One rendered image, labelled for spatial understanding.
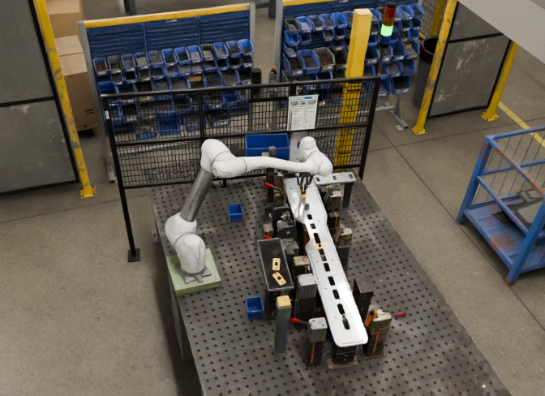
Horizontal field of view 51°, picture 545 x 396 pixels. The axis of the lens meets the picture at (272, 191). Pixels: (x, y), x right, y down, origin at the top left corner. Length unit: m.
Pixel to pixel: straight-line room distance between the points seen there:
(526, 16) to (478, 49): 5.43
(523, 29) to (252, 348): 2.81
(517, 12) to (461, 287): 4.14
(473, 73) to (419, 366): 3.72
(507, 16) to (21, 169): 4.80
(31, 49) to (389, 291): 3.12
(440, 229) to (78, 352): 3.17
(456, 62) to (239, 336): 3.81
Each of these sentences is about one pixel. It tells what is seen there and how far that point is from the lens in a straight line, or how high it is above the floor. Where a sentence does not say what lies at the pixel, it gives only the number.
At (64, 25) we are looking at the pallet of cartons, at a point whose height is 0.60.
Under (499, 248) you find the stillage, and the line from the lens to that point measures 5.04.
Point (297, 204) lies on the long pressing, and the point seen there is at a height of 1.00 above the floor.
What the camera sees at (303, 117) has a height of 1.26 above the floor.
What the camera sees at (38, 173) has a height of 0.31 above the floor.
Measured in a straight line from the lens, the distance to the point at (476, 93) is 6.64.
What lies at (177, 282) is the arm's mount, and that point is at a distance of 3.66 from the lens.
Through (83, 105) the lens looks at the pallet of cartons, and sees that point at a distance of 6.04.
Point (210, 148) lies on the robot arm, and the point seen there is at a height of 1.52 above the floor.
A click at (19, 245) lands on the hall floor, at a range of 5.23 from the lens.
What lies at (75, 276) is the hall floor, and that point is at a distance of 4.85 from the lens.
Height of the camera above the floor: 3.57
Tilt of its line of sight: 42 degrees down
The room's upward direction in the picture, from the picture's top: 3 degrees clockwise
